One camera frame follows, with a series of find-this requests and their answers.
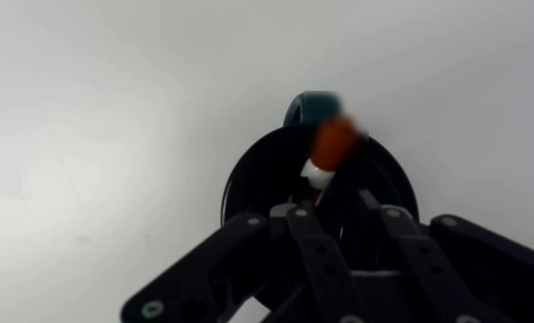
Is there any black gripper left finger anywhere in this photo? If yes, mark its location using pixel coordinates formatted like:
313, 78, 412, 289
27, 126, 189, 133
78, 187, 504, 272
121, 203, 365, 323

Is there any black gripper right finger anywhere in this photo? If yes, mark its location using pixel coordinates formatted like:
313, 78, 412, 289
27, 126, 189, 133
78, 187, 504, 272
358, 189, 534, 323

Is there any white marker with orange cap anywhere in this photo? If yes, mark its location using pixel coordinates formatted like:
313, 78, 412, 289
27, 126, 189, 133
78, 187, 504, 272
299, 114, 362, 203

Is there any dark teal enamel mug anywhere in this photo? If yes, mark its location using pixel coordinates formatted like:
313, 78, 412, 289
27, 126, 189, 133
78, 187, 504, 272
220, 90, 421, 313

